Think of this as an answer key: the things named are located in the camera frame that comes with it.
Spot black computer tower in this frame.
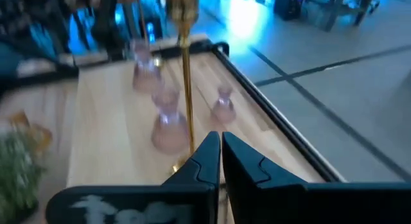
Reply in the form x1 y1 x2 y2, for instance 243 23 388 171
274 0 305 21

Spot artificial green plant black pot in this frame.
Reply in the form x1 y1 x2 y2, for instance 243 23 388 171
0 127 44 224

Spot black metal table frame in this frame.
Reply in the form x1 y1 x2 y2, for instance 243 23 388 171
0 39 346 183

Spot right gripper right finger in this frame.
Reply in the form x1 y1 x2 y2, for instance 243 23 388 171
222 132 411 224

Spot amber ribbed glass candle holder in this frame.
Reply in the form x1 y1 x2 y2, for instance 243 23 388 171
8 110 54 154

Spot metal table legs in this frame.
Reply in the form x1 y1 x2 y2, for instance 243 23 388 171
324 0 380 32

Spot pink ribbed glass candle holder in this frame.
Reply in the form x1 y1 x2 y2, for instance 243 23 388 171
150 87 190 156
210 85 237 125
132 39 163 95

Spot black frame bracket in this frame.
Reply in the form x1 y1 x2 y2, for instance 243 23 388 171
215 40 231 58

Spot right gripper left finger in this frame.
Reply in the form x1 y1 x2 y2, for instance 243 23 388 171
46 131 222 224

